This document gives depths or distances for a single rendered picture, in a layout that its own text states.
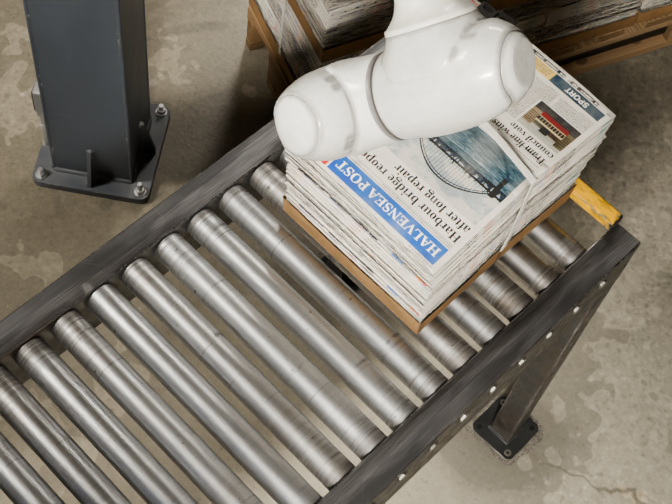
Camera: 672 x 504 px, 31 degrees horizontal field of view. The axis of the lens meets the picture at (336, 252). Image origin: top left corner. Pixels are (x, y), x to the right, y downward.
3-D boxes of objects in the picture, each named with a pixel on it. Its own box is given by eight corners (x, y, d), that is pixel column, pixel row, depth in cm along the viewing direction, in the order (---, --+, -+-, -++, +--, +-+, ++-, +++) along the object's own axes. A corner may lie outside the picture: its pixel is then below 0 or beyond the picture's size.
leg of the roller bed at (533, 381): (504, 410, 264) (593, 257, 205) (524, 428, 262) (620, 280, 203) (486, 427, 261) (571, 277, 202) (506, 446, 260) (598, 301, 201)
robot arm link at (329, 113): (350, 150, 150) (439, 130, 142) (272, 181, 138) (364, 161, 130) (325, 64, 148) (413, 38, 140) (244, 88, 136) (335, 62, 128)
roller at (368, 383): (205, 214, 193) (205, 197, 189) (421, 421, 180) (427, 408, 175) (181, 232, 191) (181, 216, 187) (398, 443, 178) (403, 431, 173)
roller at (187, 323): (141, 262, 188) (140, 246, 184) (359, 479, 175) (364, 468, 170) (116, 282, 186) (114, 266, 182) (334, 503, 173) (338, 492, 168)
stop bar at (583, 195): (423, 53, 207) (425, 46, 205) (622, 220, 194) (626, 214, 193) (410, 64, 205) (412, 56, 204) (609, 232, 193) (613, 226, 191)
